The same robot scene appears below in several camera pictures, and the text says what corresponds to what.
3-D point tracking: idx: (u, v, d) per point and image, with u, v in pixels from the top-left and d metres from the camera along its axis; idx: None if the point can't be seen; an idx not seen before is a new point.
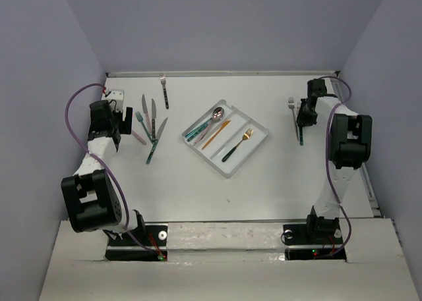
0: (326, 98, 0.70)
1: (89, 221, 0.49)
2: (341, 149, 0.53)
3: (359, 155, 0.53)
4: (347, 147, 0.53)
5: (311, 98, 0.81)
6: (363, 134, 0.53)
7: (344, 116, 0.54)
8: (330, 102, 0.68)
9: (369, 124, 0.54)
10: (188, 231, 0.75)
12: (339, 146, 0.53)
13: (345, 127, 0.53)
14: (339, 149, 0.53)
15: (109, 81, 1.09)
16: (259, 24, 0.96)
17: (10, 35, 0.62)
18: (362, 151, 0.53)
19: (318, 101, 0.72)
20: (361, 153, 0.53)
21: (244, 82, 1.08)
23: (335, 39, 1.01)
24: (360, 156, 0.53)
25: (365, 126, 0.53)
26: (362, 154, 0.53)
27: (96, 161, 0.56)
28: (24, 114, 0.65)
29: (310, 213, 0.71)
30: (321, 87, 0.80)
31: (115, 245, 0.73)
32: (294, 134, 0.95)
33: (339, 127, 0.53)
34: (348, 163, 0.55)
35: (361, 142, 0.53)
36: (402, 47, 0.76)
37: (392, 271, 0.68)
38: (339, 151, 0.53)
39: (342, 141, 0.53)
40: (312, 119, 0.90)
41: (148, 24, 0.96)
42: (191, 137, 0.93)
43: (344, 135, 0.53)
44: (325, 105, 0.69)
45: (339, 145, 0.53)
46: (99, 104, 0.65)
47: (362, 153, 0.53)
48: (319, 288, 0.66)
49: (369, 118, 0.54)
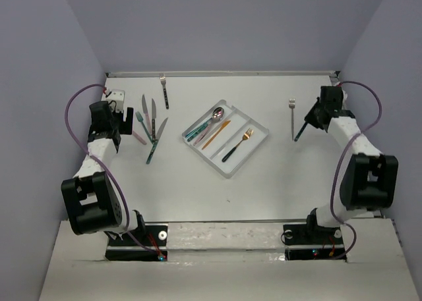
0: (342, 120, 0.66)
1: (89, 224, 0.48)
2: (358, 198, 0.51)
3: (378, 202, 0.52)
4: (365, 195, 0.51)
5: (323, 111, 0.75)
6: (386, 180, 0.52)
7: (364, 157, 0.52)
8: (345, 126, 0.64)
9: (393, 168, 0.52)
10: (188, 231, 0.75)
12: (356, 193, 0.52)
13: (364, 173, 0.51)
14: (356, 197, 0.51)
15: (109, 81, 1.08)
16: (259, 24, 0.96)
17: (9, 36, 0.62)
18: (383, 199, 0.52)
19: (331, 122, 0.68)
20: (380, 201, 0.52)
21: (244, 82, 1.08)
23: (335, 39, 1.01)
24: (379, 205, 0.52)
25: (388, 170, 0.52)
26: (382, 202, 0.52)
27: (96, 163, 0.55)
28: (24, 115, 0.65)
29: (311, 214, 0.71)
30: (336, 99, 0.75)
31: (115, 245, 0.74)
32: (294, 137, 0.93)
33: (358, 172, 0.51)
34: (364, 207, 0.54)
35: (382, 188, 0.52)
36: (403, 47, 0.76)
37: (392, 271, 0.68)
38: (356, 198, 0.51)
39: (361, 188, 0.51)
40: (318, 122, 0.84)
41: (148, 24, 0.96)
42: (191, 137, 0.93)
43: (362, 181, 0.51)
44: (339, 128, 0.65)
45: (357, 193, 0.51)
46: (99, 105, 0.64)
47: (381, 200, 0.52)
48: (320, 288, 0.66)
49: (394, 160, 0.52)
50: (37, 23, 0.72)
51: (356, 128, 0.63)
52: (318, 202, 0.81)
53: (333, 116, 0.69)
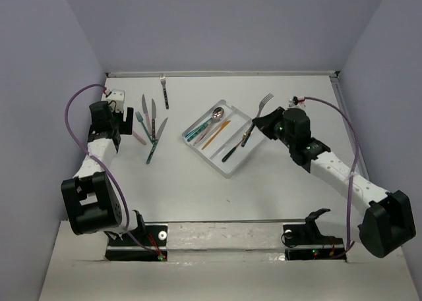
0: (324, 160, 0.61)
1: (89, 224, 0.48)
2: (390, 247, 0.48)
3: (407, 240, 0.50)
4: (395, 241, 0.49)
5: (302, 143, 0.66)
6: (405, 217, 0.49)
7: (381, 208, 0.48)
8: (333, 168, 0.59)
9: (407, 205, 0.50)
10: (188, 231, 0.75)
12: (388, 244, 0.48)
13: (388, 223, 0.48)
14: (388, 247, 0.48)
15: (109, 81, 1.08)
16: (258, 24, 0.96)
17: (9, 36, 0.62)
18: (409, 234, 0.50)
19: (314, 164, 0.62)
20: (407, 236, 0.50)
21: (244, 82, 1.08)
23: (335, 39, 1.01)
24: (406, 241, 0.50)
25: (404, 209, 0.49)
26: (409, 237, 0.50)
27: (96, 163, 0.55)
28: (24, 115, 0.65)
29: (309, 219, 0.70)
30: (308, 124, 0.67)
31: (115, 245, 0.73)
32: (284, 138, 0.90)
33: (383, 226, 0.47)
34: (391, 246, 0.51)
35: (405, 226, 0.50)
36: (402, 47, 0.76)
37: (392, 271, 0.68)
38: (390, 249, 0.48)
39: (390, 238, 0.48)
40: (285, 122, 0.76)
41: (148, 24, 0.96)
42: (191, 137, 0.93)
43: (388, 231, 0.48)
44: (326, 170, 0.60)
45: (388, 245, 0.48)
46: (99, 105, 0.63)
47: (408, 236, 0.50)
48: (320, 288, 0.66)
49: (404, 197, 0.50)
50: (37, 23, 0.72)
51: (343, 165, 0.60)
52: (318, 202, 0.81)
53: (317, 160, 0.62)
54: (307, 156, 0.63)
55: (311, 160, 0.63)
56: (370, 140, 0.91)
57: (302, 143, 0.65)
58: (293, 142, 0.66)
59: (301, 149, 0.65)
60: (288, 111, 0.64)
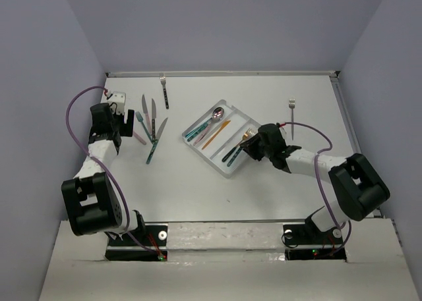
0: (295, 154, 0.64)
1: (89, 224, 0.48)
2: (364, 204, 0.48)
3: (380, 197, 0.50)
4: (366, 197, 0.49)
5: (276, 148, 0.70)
6: (369, 175, 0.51)
7: (341, 168, 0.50)
8: (302, 157, 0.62)
9: (366, 163, 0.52)
10: (188, 231, 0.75)
12: (359, 200, 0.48)
13: (351, 179, 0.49)
14: (362, 203, 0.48)
15: (109, 81, 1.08)
16: (259, 24, 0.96)
17: (10, 36, 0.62)
18: (380, 191, 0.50)
19: (289, 161, 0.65)
20: (379, 195, 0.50)
21: (244, 82, 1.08)
23: (335, 39, 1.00)
24: (380, 197, 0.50)
25: (364, 166, 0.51)
26: (382, 193, 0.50)
27: (97, 164, 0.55)
28: (24, 115, 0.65)
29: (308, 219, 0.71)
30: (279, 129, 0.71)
31: (115, 245, 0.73)
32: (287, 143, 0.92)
33: (347, 182, 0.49)
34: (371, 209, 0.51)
35: (372, 183, 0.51)
36: (402, 47, 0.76)
37: (392, 271, 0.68)
38: (362, 205, 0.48)
39: (359, 194, 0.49)
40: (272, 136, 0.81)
41: (148, 24, 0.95)
42: (191, 137, 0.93)
43: (355, 188, 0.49)
44: (297, 161, 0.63)
45: (361, 201, 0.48)
46: (99, 107, 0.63)
47: (380, 193, 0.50)
48: (320, 288, 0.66)
49: (361, 157, 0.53)
50: (37, 23, 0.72)
51: (310, 152, 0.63)
52: (318, 201, 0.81)
53: (289, 158, 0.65)
54: (283, 159, 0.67)
55: (286, 159, 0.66)
56: (370, 140, 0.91)
57: (278, 149, 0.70)
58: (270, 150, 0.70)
59: (277, 155, 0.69)
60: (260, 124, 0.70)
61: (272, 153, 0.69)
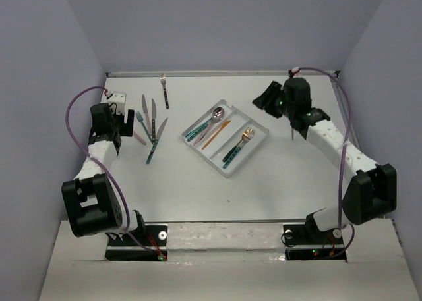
0: (323, 127, 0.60)
1: (90, 226, 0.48)
2: (368, 215, 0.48)
3: (384, 210, 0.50)
4: (373, 209, 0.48)
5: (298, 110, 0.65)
6: (388, 190, 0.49)
7: (367, 176, 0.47)
8: (328, 136, 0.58)
9: (393, 177, 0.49)
10: (188, 231, 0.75)
12: (365, 210, 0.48)
13: (371, 191, 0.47)
14: (366, 213, 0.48)
15: (109, 81, 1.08)
16: (259, 24, 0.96)
17: (10, 36, 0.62)
18: (388, 205, 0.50)
19: (312, 130, 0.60)
20: (384, 208, 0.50)
21: (244, 82, 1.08)
23: (335, 39, 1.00)
24: (384, 211, 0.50)
25: (389, 182, 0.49)
26: (387, 207, 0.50)
27: (97, 166, 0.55)
28: (24, 115, 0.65)
29: (309, 218, 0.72)
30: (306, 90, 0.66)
31: (115, 245, 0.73)
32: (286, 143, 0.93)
33: (366, 193, 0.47)
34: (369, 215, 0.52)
35: (386, 196, 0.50)
36: (402, 47, 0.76)
37: (392, 271, 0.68)
38: (366, 215, 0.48)
39: (368, 205, 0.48)
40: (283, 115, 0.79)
41: (147, 24, 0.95)
42: (191, 137, 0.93)
43: (370, 199, 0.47)
44: (320, 137, 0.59)
45: (366, 211, 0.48)
46: (99, 107, 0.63)
47: (387, 208, 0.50)
48: (320, 288, 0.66)
49: (391, 168, 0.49)
50: (37, 23, 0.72)
51: (341, 135, 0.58)
52: (318, 202, 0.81)
53: (311, 125, 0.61)
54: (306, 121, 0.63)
55: (308, 127, 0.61)
56: (370, 140, 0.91)
57: (301, 109, 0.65)
58: (293, 108, 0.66)
59: (299, 114, 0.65)
60: (289, 78, 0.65)
61: (295, 110, 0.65)
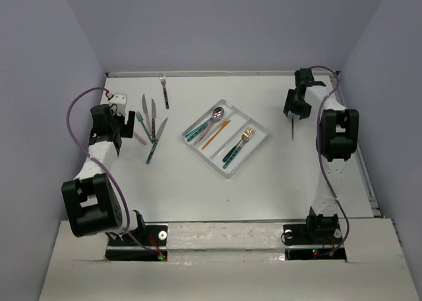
0: (316, 86, 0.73)
1: (89, 226, 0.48)
2: (330, 144, 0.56)
3: (347, 147, 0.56)
4: (335, 143, 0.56)
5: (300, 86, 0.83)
6: (351, 129, 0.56)
7: (332, 111, 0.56)
8: (318, 93, 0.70)
9: (357, 119, 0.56)
10: (188, 231, 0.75)
12: (328, 141, 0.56)
13: (333, 123, 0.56)
14: (328, 143, 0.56)
15: (109, 81, 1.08)
16: (258, 24, 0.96)
17: (10, 36, 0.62)
18: (349, 144, 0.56)
19: (307, 90, 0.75)
20: (348, 145, 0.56)
21: (244, 82, 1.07)
23: (335, 39, 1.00)
24: (347, 149, 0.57)
25: (352, 122, 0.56)
26: (350, 146, 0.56)
27: (97, 166, 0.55)
28: (24, 115, 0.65)
29: (310, 214, 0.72)
30: (308, 76, 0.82)
31: (115, 245, 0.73)
32: (286, 143, 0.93)
33: (328, 123, 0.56)
34: (337, 155, 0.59)
35: (349, 136, 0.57)
36: (402, 47, 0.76)
37: (392, 271, 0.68)
38: (329, 145, 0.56)
39: (331, 137, 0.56)
40: (304, 110, 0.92)
41: (146, 24, 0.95)
42: (191, 136, 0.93)
43: (331, 130, 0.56)
44: (313, 95, 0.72)
45: (328, 140, 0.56)
46: (100, 109, 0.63)
47: (349, 146, 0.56)
48: (320, 288, 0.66)
49: (356, 112, 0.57)
50: (36, 22, 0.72)
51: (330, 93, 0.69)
52: None
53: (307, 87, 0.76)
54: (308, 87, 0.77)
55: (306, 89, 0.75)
56: (370, 141, 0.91)
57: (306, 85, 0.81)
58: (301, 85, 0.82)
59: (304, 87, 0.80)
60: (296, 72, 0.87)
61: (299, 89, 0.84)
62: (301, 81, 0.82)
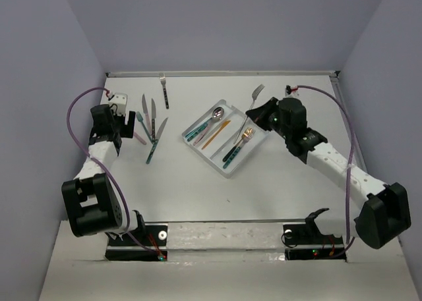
0: (322, 151, 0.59)
1: (89, 226, 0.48)
2: (386, 238, 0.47)
3: (403, 230, 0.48)
4: (391, 232, 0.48)
5: (298, 143, 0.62)
6: (402, 210, 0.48)
7: (380, 201, 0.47)
8: (330, 161, 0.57)
9: (405, 197, 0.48)
10: (188, 231, 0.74)
12: (384, 236, 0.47)
13: (385, 216, 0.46)
14: (384, 238, 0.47)
15: (109, 81, 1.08)
16: (258, 23, 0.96)
17: (10, 36, 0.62)
18: (405, 225, 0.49)
19: (310, 157, 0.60)
20: (403, 228, 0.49)
21: (244, 82, 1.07)
23: (335, 39, 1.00)
24: (402, 230, 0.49)
25: (401, 202, 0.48)
26: (405, 226, 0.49)
27: (97, 166, 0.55)
28: (24, 114, 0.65)
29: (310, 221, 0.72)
30: (302, 122, 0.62)
31: (115, 245, 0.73)
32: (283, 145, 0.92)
33: (380, 218, 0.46)
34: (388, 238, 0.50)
35: (401, 217, 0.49)
36: (402, 47, 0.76)
37: (392, 271, 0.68)
38: (385, 240, 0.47)
39: (386, 229, 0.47)
40: None
41: (147, 24, 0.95)
42: (191, 137, 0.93)
43: (385, 223, 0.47)
44: (324, 163, 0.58)
45: (384, 236, 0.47)
46: (100, 108, 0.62)
47: (404, 226, 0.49)
48: (320, 288, 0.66)
49: (401, 188, 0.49)
50: (37, 23, 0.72)
51: (341, 157, 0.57)
52: (318, 201, 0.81)
53: (310, 151, 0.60)
54: (302, 145, 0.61)
55: (308, 152, 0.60)
56: (370, 140, 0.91)
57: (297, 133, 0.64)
58: (289, 134, 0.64)
59: (296, 139, 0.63)
60: (283, 102, 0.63)
61: (291, 136, 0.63)
62: (291, 129, 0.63)
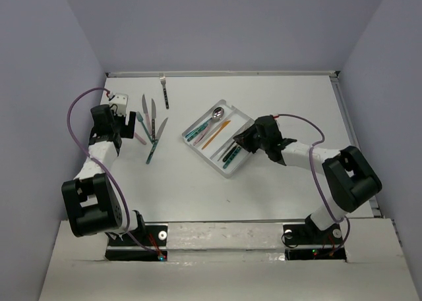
0: (291, 146, 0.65)
1: (89, 226, 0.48)
2: (354, 194, 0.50)
3: (371, 187, 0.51)
4: (359, 190, 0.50)
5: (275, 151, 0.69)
6: (361, 166, 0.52)
7: (335, 161, 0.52)
8: (298, 149, 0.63)
9: (359, 155, 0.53)
10: (188, 231, 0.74)
12: (351, 192, 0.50)
13: (343, 172, 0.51)
14: (353, 195, 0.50)
15: (109, 81, 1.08)
16: (258, 23, 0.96)
17: (10, 37, 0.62)
18: (372, 182, 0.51)
19: (285, 153, 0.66)
20: (372, 187, 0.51)
21: (244, 82, 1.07)
23: (335, 39, 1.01)
24: (372, 188, 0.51)
25: (358, 160, 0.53)
26: (374, 185, 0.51)
27: (97, 165, 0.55)
28: (24, 115, 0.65)
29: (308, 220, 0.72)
30: (275, 130, 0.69)
31: (115, 245, 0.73)
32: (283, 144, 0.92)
33: (339, 174, 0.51)
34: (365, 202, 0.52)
35: (365, 174, 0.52)
36: (402, 47, 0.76)
37: (392, 271, 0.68)
38: (355, 196, 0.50)
39: (351, 185, 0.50)
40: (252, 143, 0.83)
41: (147, 24, 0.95)
42: (191, 136, 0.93)
43: (347, 179, 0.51)
44: (293, 154, 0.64)
45: (351, 191, 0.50)
46: (101, 109, 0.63)
47: (372, 184, 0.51)
48: (320, 288, 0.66)
49: (355, 149, 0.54)
50: (37, 23, 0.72)
51: (307, 145, 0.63)
52: (317, 201, 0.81)
53: (284, 151, 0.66)
54: (279, 152, 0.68)
55: (282, 151, 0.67)
56: (370, 140, 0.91)
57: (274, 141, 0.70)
58: (266, 143, 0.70)
59: (273, 147, 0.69)
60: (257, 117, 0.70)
61: (270, 145, 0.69)
62: (266, 139, 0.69)
